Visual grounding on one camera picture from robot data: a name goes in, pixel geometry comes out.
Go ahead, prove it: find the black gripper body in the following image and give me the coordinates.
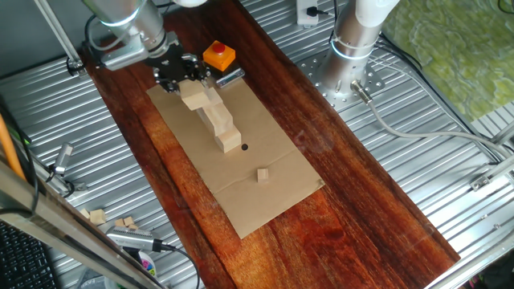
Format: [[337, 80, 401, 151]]
[[145, 43, 202, 88]]

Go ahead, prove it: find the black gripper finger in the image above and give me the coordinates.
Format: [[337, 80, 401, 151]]
[[182, 52, 212, 83], [153, 67, 182, 95]]

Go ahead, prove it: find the large wooden cube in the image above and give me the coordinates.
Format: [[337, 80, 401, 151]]
[[178, 79, 212, 112], [214, 126, 243, 154], [206, 102, 235, 137], [196, 87, 224, 121]]

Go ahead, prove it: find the orange emergency stop button box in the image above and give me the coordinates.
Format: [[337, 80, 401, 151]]
[[202, 39, 237, 72]]

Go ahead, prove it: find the thin metal stand rod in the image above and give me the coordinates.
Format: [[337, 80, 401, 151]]
[[33, 0, 88, 78]]

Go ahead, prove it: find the white power strip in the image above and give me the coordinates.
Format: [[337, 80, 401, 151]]
[[296, 0, 320, 28]]

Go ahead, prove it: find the brown cardboard sheet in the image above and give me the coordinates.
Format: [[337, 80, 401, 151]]
[[146, 65, 325, 240]]

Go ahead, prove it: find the orange tube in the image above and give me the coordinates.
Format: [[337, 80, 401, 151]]
[[0, 113, 26, 181]]

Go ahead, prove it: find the silver robot mounting plate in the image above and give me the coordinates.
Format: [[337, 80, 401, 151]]
[[297, 51, 386, 112]]

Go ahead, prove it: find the reddish brown wooden board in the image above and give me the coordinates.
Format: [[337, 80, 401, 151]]
[[78, 0, 462, 289]]

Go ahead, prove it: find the black keyboard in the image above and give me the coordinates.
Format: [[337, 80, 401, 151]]
[[0, 222, 61, 289]]

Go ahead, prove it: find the silver camera mount bracket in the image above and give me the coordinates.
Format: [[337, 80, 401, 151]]
[[100, 31, 180, 72]]

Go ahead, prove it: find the light grey arm cable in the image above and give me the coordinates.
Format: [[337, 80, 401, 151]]
[[83, 14, 133, 53]]

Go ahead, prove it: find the silver camera on stand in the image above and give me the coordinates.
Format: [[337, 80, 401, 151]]
[[53, 142, 75, 177]]

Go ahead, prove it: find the power cord with black plug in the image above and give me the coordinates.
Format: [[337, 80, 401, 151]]
[[305, 5, 337, 19]]

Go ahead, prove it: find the metal camera stand bracket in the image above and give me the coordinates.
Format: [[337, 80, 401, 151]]
[[30, 158, 88, 198]]

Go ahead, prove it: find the silver ridged camera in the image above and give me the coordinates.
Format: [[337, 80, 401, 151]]
[[105, 225, 164, 254]]

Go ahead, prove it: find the grey cable with metal connector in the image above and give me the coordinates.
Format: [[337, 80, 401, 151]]
[[349, 79, 514, 158]]

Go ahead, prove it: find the black camera cable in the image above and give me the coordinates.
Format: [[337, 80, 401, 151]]
[[151, 239, 202, 289]]

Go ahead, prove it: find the aluminium frame beam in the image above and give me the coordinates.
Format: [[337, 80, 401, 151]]
[[0, 158, 168, 289]]

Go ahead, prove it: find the aluminium profile rail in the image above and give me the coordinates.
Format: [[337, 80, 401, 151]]
[[489, 120, 514, 146], [468, 154, 514, 193]]

